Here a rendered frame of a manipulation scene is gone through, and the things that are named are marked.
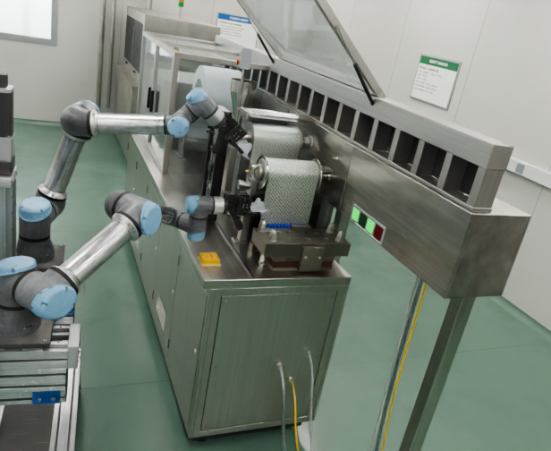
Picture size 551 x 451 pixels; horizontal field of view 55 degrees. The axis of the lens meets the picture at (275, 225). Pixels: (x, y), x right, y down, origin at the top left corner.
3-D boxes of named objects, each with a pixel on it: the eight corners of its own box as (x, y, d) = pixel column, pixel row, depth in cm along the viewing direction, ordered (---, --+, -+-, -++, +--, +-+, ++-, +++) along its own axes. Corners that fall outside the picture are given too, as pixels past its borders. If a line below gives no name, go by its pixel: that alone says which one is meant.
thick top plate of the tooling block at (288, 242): (250, 240, 231) (253, 227, 229) (331, 241, 247) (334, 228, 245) (263, 257, 218) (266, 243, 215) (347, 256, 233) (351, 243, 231)
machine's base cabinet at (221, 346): (121, 227, 451) (128, 127, 419) (195, 228, 476) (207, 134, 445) (183, 455, 239) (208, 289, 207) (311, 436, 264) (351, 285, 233)
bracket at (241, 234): (230, 239, 246) (241, 176, 235) (243, 239, 248) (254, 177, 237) (233, 243, 241) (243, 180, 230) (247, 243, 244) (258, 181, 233)
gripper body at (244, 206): (254, 199, 223) (226, 197, 219) (250, 217, 227) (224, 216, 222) (248, 192, 230) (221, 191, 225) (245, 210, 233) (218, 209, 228)
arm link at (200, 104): (182, 96, 210) (199, 82, 209) (201, 115, 216) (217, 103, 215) (183, 103, 204) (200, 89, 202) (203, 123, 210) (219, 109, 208)
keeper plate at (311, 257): (297, 268, 226) (301, 245, 222) (317, 268, 230) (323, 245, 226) (299, 272, 224) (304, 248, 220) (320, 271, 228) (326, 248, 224)
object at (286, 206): (258, 225, 234) (266, 186, 228) (307, 226, 244) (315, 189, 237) (259, 226, 234) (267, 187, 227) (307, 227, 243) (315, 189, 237)
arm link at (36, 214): (12, 236, 207) (12, 204, 202) (26, 224, 219) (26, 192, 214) (45, 241, 208) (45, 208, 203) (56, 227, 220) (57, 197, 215)
